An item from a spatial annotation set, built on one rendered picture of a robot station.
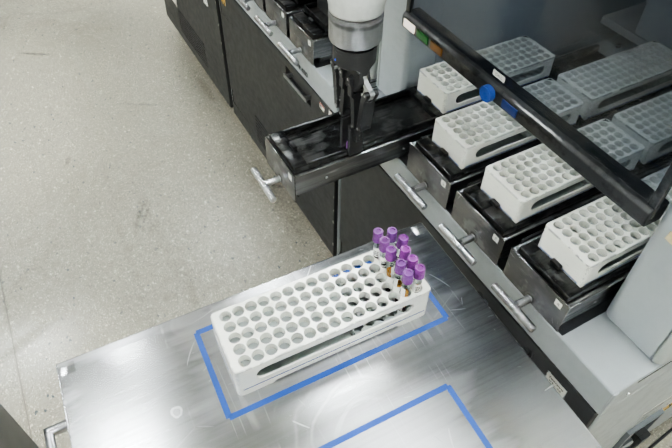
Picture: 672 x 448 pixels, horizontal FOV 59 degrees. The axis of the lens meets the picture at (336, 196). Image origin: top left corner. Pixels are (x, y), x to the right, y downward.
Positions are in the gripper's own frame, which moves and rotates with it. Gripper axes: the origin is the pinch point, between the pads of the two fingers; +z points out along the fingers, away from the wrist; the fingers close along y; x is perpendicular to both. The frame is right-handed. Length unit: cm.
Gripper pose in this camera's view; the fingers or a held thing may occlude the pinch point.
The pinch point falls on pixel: (351, 134)
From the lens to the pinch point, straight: 114.5
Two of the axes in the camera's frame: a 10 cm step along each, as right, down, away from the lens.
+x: -8.8, 3.4, -3.4
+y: -4.8, -6.3, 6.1
